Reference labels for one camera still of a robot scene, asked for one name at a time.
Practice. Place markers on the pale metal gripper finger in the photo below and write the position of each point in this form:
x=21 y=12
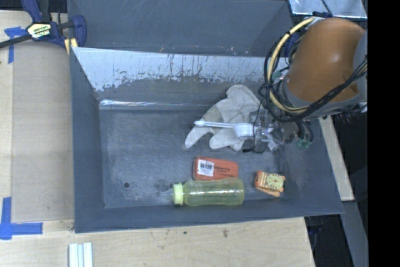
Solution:
x=265 y=142
x=264 y=127

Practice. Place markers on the white plastic measuring spoon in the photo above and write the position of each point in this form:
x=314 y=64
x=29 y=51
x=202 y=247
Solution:
x=243 y=129

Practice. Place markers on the orange toy clock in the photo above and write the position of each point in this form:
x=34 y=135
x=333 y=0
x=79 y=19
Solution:
x=271 y=182

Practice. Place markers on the white cloth glove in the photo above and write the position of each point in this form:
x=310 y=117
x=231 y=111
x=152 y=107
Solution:
x=231 y=103

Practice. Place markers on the orange flat box with barcode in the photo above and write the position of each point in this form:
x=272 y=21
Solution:
x=218 y=169

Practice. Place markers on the yellow baby bottle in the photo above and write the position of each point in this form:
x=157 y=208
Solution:
x=212 y=193

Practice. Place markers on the grey metal bin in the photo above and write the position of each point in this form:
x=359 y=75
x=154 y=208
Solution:
x=150 y=150

